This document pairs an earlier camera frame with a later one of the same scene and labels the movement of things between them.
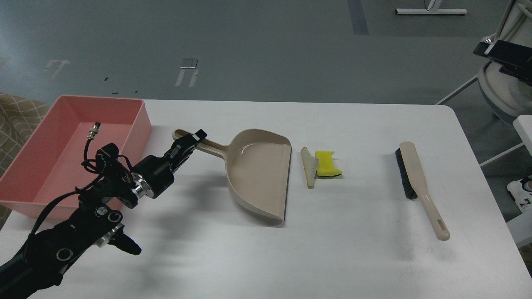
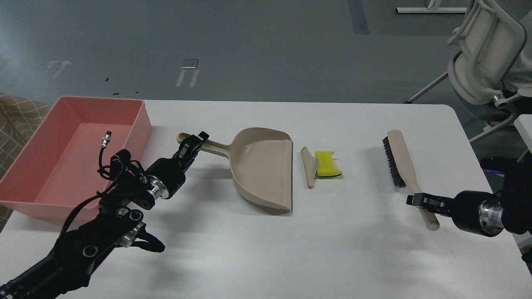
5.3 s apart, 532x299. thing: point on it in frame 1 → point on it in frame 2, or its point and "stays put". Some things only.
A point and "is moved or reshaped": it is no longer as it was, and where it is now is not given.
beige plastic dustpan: (258, 164) is moved or reshaped
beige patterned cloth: (20, 116) stays put
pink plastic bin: (43, 175) stays put
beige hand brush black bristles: (415, 187) is moved or reshaped
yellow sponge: (325, 165) stays put
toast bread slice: (310, 163) stays put
